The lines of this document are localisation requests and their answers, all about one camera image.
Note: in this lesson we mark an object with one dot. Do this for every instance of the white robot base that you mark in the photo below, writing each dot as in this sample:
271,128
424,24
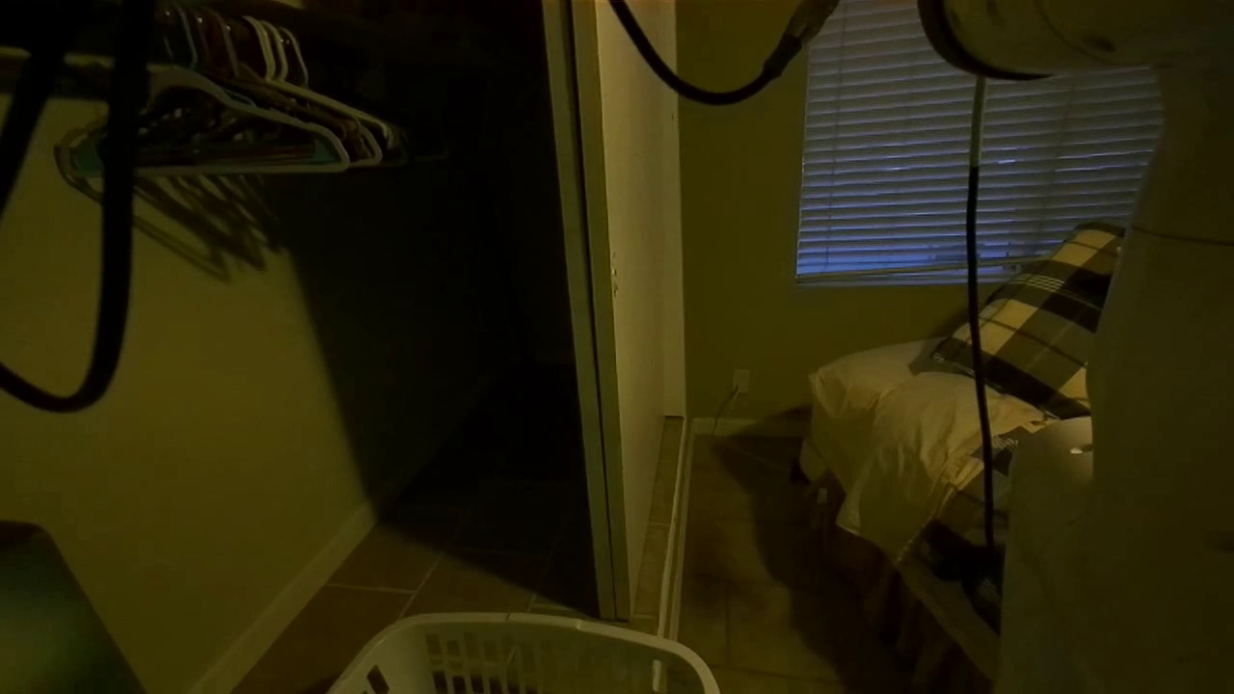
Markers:
1118,577

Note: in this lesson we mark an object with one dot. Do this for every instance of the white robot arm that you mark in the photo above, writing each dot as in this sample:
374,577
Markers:
1025,41

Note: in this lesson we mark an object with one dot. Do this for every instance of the bed with white sheet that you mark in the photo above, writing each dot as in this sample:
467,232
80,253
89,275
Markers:
950,514

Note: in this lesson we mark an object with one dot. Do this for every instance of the window blinds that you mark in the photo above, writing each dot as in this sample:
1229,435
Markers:
901,146

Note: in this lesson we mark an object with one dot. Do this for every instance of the white laundry basket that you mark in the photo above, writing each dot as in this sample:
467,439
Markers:
523,655

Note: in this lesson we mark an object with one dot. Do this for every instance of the plaid pillow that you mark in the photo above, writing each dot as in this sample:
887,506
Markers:
1037,331

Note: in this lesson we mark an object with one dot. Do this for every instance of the white plastic hangers bundle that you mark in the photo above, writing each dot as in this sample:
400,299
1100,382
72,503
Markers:
257,56

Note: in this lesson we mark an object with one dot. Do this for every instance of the teal plastic hanger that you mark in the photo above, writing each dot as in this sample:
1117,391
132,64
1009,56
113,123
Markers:
212,128

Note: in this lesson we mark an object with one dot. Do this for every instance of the white closet door frame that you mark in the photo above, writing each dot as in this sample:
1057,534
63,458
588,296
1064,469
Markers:
622,242

